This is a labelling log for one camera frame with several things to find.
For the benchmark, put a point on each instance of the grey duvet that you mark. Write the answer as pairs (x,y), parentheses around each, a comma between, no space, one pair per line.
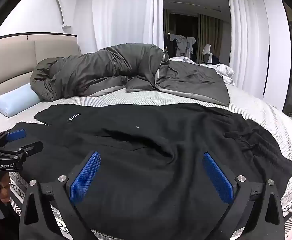
(98,70)

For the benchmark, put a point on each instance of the clothes on rack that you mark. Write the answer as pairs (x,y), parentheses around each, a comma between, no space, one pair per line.
(181,42)

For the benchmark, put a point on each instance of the white wardrobe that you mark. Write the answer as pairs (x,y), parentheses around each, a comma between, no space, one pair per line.
(276,30)

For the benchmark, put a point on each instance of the black pants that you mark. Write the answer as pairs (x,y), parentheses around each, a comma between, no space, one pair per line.
(146,155)

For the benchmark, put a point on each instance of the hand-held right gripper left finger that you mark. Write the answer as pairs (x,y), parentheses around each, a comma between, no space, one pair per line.
(85,177)

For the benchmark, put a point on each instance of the beige curtain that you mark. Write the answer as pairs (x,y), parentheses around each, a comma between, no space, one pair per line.
(209,35)

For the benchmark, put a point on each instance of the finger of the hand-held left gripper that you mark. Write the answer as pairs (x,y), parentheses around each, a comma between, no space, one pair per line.
(33,146)
(15,134)

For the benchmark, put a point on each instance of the white chair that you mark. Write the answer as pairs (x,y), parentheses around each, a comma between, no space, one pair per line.
(207,51)

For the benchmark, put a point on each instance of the person's dark clothing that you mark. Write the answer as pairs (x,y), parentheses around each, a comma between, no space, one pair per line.
(0,230)

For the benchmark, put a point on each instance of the white curtain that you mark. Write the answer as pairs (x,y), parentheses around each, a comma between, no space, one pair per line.
(123,12)
(241,30)

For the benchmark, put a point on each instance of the white crumpled sheet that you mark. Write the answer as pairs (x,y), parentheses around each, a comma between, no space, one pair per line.
(223,71)

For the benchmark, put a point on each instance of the beige padded headboard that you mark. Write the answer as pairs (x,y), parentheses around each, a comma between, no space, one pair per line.
(15,55)

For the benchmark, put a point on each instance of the light blue pillow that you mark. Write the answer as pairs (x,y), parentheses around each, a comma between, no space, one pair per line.
(15,100)

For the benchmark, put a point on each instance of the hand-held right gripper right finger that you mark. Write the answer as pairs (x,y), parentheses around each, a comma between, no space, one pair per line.
(218,177)

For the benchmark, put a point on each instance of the white bed mattress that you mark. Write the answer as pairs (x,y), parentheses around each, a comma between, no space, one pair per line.
(256,110)

